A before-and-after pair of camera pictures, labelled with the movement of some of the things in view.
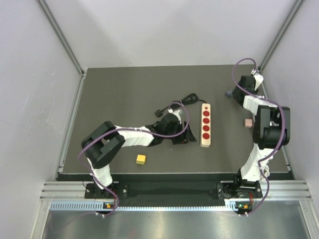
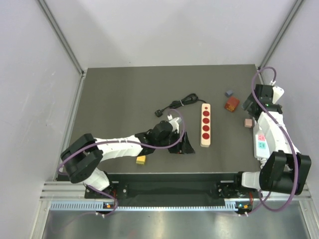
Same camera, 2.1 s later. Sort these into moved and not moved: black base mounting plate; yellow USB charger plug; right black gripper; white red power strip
Moved: right black gripper
Not moved: black base mounting plate; yellow USB charger plug; white red power strip
